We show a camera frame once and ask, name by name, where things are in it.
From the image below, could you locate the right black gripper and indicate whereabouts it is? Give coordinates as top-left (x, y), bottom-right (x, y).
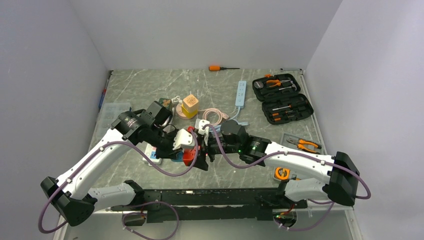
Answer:
top-left (187, 131), bottom-right (241, 171)

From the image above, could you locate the red cube adapter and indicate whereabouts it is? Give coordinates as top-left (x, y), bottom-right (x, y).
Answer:
top-left (182, 126), bottom-right (199, 167)

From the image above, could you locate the pink cable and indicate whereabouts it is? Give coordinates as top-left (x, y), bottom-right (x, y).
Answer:
top-left (201, 107), bottom-right (230, 127)

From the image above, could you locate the pink round plug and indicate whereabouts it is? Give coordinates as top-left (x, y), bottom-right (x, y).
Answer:
top-left (175, 103), bottom-right (187, 120)

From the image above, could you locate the light blue cable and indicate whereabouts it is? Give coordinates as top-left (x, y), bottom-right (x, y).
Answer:
top-left (208, 105), bottom-right (249, 131)

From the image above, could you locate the yellow plug adapter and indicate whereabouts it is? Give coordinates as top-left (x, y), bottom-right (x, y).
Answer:
top-left (181, 106), bottom-right (198, 119)

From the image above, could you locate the green cube plug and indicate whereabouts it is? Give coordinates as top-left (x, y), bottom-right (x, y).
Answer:
top-left (158, 97), bottom-right (174, 111)

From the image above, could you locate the blue power strip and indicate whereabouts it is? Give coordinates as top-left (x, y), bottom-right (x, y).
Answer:
top-left (235, 80), bottom-right (247, 109)

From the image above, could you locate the wooden cube plug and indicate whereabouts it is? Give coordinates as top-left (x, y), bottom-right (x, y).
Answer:
top-left (182, 94), bottom-right (199, 113)

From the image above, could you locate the white power strip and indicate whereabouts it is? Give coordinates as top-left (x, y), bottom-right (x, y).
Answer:
top-left (144, 143), bottom-right (162, 165)

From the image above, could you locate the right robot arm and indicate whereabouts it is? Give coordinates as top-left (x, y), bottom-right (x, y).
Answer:
top-left (195, 119), bottom-right (364, 208)

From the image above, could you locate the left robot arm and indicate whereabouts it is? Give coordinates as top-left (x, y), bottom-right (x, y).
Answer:
top-left (38, 102), bottom-right (178, 233)

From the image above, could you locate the grey tool tray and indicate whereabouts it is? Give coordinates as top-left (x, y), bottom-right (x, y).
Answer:
top-left (279, 133), bottom-right (324, 155)

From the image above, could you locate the orange tape measure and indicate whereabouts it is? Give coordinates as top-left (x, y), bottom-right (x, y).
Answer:
top-left (273, 167), bottom-right (290, 181)

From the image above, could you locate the black tool case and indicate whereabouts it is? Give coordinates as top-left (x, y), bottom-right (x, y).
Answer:
top-left (252, 73), bottom-right (314, 125)

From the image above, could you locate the clear plastic screw box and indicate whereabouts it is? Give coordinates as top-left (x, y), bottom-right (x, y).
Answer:
top-left (96, 102), bottom-right (132, 130)

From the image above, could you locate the blue red pen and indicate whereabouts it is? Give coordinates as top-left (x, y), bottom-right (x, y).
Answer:
top-left (98, 79), bottom-right (109, 110)

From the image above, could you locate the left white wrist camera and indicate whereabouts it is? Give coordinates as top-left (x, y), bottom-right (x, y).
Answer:
top-left (172, 129), bottom-right (195, 150)

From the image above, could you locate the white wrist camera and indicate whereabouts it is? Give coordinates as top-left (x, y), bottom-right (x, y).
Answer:
top-left (172, 129), bottom-right (195, 150)
top-left (195, 118), bottom-right (210, 136)

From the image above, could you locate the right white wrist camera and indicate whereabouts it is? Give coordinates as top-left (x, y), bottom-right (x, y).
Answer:
top-left (195, 118), bottom-right (210, 136)

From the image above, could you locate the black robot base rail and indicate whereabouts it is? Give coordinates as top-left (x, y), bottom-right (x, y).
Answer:
top-left (111, 187), bottom-right (308, 223)

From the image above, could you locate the orange handled screwdriver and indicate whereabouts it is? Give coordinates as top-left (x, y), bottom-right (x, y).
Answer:
top-left (208, 65), bottom-right (240, 72)

